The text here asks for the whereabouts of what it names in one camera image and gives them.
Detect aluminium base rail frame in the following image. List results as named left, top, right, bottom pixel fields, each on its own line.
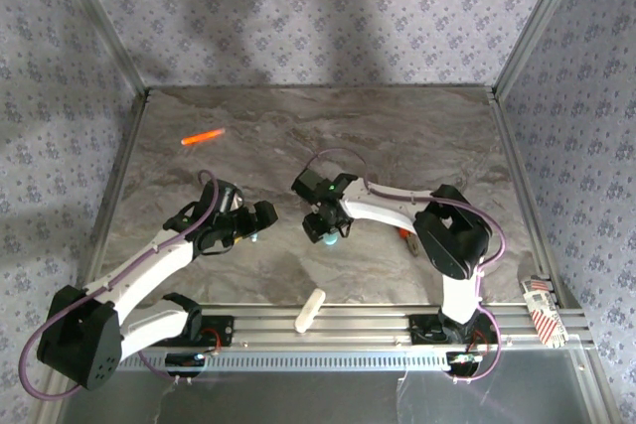
left=116, top=302, right=595, bottom=353

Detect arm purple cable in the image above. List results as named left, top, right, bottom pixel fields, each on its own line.
left=18, top=169, right=223, bottom=401
left=303, top=147, right=509, bottom=385

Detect grey slotted cable duct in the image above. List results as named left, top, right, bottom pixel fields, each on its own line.
left=118, top=350, right=498, bottom=371

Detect small black circuit board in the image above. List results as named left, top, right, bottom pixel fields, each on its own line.
left=445, top=352, right=484, bottom=368
left=165, top=352, right=206, bottom=369

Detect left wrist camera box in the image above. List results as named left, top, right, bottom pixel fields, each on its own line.
left=218, top=185, right=246, bottom=212

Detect orange marker pen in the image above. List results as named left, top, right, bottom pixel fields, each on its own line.
left=181, top=127, right=228, bottom=146

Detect cream white plastic stick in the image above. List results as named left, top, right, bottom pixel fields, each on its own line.
left=293, top=288, right=327, bottom=335

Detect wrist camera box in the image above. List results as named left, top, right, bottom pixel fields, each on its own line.
left=291, top=168, right=327, bottom=200
left=218, top=185, right=246, bottom=212

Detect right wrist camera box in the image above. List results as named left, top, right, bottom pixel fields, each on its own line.
left=291, top=168, right=327, bottom=200

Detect grey metal sheet panel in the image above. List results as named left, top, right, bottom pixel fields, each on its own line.
left=49, top=366, right=605, bottom=424

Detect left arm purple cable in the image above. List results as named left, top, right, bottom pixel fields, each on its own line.
left=18, top=169, right=223, bottom=401

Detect red striped white card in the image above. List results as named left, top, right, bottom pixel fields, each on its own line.
left=519, top=274, right=568, bottom=350

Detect aluminium frame post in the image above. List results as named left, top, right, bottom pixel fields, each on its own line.
left=49, top=0, right=153, bottom=97
left=491, top=0, right=595, bottom=97

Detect aluminium side rail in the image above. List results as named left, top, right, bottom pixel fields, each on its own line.
left=74, top=88, right=153, bottom=296
left=489, top=88, right=585, bottom=311

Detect orange black pliers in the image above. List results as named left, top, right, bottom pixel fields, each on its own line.
left=396, top=226, right=421, bottom=255

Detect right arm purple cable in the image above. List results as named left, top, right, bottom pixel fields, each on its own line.
left=303, top=147, right=509, bottom=385

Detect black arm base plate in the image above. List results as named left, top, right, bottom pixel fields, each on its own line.
left=409, top=313, right=501, bottom=346
left=186, top=313, right=236, bottom=349

